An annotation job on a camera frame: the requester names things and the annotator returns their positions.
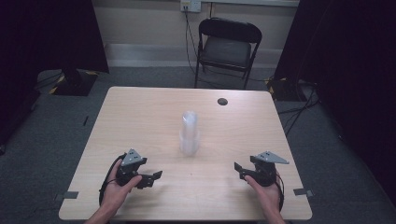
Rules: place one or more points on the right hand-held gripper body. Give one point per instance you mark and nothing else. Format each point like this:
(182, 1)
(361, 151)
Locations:
(266, 169)

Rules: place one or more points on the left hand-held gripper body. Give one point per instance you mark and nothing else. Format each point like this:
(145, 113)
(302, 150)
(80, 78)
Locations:
(133, 157)

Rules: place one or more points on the stack of clear plastic cups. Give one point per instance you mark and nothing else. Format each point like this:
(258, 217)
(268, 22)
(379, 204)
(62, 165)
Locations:
(189, 137)

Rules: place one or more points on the person's right hand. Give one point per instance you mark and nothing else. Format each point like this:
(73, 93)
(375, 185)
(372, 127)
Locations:
(269, 197)

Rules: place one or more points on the person's left hand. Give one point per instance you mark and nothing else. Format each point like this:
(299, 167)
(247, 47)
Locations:
(115, 193)

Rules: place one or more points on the grey tape strip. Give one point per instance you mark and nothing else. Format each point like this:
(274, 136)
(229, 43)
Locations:
(70, 195)
(302, 192)

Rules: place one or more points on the black round table grommet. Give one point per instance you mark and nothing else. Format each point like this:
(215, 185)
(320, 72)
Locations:
(222, 101)

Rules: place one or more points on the black stand base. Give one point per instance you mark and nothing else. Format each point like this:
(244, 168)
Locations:
(76, 84)
(285, 90)

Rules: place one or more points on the black folding chair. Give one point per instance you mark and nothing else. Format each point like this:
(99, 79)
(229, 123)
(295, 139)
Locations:
(225, 51)

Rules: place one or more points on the black curtain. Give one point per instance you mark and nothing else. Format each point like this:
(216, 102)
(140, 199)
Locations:
(348, 62)
(37, 37)

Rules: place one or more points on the white wall socket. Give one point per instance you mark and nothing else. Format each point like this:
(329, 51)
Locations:
(190, 5)

